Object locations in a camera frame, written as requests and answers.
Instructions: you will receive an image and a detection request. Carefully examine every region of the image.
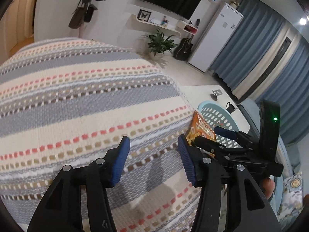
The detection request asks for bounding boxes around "floral cushion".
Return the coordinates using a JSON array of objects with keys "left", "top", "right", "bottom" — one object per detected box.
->
[{"left": 275, "top": 171, "right": 303, "bottom": 223}]

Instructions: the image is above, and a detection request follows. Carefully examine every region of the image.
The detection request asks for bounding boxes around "brown bag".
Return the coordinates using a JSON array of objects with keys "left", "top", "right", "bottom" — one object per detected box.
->
[{"left": 68, "top": 2, "right": 85, "bottom": 29}]

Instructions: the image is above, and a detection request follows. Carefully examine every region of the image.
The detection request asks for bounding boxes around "blue striped curtain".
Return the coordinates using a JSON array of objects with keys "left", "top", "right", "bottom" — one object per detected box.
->
[{"left": 210, "top": 0, "right": 309, "bottom": 145}]

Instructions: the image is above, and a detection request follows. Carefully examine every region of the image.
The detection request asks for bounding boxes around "potted green plant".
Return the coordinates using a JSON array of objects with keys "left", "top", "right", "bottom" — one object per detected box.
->
[{"left": 142, "top": 29, "right": 178, "bottom": 58}]

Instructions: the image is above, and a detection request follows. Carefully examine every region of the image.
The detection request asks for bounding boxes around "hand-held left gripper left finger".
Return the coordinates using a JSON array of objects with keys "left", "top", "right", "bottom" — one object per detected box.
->
[{"left": 27, "top": 135, "right": 131, "bottom": 232}]

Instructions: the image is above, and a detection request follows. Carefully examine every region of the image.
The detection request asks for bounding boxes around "black bag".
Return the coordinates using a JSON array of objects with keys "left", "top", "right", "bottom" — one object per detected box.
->
[{"left": 84, "top": 2, "right": 97, "bottom": 22}]

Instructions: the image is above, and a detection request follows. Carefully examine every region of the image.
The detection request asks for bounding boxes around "curved white wall shelf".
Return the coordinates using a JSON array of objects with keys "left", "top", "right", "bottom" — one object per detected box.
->
[{"left": 132, "top": 13, "right": 184, "bottom": 35}]

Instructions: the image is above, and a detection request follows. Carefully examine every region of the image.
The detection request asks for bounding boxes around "white and red cube shelf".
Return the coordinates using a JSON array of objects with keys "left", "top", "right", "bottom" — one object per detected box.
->
[{"left": 177, "top": 20, "right": 199, "bottom": 34}]

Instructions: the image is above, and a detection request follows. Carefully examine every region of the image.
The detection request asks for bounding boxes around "light blue perforated plastic basket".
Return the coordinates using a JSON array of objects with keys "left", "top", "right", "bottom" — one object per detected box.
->
[{"left": 197, "top": 101, "right": 242, "bottom": 150}]

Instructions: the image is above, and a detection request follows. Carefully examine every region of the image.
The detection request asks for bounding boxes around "white refrigerator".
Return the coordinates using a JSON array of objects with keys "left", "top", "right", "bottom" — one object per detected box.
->
[{"left": 188, "top": 2, "right": 244, "bottom": 73}]

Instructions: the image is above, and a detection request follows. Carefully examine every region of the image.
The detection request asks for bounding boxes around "dark mug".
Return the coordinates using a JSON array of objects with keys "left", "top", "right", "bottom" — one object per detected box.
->
[{"left": 226, "top": 101, "right": 238, "bottom": 113}]

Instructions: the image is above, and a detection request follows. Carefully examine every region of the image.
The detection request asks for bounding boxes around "framed butterfly picture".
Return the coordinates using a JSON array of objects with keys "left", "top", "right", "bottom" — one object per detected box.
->
[{"left": 137, "top": 9, "right": 152, "bottom": 22}]

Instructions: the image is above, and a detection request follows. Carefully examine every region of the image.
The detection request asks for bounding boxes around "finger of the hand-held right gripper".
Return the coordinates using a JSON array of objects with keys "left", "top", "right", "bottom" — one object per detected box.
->
[
  {"left": 214, "top": 126, "right": 260, "bottom": 159},
  {"left": 194, "top": 136, "right": 240, "bottom": 167}
]

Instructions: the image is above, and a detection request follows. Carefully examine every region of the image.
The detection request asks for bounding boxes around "black acoustic guitar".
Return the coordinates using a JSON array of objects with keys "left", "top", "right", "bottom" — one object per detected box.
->
[{"left": 173, "top": 35, "right": 194, "bottom": 61}]

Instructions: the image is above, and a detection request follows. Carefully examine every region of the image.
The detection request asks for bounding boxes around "person's right hand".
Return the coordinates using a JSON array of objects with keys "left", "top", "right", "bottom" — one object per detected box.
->
[{"left": 262, "top": 177, "right": 276, "bottom": 199}]

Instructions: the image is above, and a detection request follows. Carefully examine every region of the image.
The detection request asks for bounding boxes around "orange snack packet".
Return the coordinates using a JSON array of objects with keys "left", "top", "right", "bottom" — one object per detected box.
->
[{"left": 186, "top": 110, "right": 218, "bottom": 157}]

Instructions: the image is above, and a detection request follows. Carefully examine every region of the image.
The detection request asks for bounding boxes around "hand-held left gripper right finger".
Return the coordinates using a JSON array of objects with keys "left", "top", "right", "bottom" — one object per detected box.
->
[{"left": 178, "top": 134, "right": 282, "bottom": 232}]

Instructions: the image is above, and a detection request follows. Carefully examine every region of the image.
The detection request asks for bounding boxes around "striped woven blanket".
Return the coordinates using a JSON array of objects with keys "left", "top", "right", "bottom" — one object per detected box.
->
[{"left": 0, "top": 37, "right": 205, "bottom": 232}]

